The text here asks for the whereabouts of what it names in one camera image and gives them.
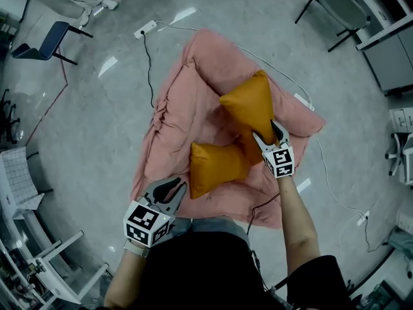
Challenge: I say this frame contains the blue chair with black legs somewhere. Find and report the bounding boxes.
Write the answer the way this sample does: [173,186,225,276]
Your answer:
[10,21,94,67]

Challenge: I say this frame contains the white desk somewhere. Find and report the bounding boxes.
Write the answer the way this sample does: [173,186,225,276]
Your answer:
[341,0,413,52]

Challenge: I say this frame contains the black floor cable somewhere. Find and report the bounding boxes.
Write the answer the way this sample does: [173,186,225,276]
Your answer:
[363,216,393,254]
[141,30,156,109]

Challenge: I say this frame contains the person's left forearm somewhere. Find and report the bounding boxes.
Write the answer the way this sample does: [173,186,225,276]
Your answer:
[103,249,146,310]

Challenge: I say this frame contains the white frame table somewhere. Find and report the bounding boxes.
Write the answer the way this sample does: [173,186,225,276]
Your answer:
[0,230,111,307]

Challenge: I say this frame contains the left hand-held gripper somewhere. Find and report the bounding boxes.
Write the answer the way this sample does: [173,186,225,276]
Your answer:
[123,176,188,248]

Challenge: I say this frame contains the white office chair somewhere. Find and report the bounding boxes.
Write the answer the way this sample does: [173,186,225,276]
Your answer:
[385,132,413,186]

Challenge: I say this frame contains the red floor cable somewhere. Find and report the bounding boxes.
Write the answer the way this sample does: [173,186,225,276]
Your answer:
[25,45,70,145]

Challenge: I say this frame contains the grey wristband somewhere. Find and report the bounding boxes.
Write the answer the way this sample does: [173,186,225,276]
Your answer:
[123,238,150,258]

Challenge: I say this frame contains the person's black shirt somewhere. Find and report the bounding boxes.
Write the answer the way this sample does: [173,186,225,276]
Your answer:
[127,227,354,310]

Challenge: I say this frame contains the white power strip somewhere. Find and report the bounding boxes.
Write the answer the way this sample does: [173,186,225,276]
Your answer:
[350,209,370,227]
[293,92,316,112]
[133,20,158,40]

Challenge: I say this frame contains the black office chair base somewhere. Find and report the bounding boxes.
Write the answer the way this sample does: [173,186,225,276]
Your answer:
[0,88,22,145]

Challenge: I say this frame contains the person's right forearm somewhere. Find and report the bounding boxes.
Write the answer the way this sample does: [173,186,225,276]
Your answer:
[277,174,322,276]

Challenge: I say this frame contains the grey chair with black legs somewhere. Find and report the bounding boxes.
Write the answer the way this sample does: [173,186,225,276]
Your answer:
[294,0,372,53]

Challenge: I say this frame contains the white box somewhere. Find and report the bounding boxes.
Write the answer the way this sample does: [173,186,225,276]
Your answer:
[388,107,413,132]

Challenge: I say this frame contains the small orange cushion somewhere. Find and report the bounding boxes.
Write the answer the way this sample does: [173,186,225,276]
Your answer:
[189,141,252,200]

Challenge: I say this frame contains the pink floor sofa with backrest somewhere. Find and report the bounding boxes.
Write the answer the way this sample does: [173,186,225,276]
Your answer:
[130,28,327,229]

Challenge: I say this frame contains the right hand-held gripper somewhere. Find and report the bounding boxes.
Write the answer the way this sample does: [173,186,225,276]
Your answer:
[252,118,296,179]

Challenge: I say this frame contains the red and black cable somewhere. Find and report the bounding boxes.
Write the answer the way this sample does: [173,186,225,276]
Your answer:
[246,191,281,236]

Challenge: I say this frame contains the large orange cushion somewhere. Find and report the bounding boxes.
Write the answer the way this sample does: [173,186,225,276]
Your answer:
[219,70,282,167]

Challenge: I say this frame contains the grid patterned white chair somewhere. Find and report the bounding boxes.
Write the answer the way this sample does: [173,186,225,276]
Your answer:
[0,146,55,221]

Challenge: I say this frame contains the person's grey trousers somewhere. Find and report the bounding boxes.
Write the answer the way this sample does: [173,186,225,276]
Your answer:
[173,217,250,241]

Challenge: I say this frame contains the grey cabinet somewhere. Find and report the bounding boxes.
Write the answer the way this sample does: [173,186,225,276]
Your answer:
[363,30,413,97]

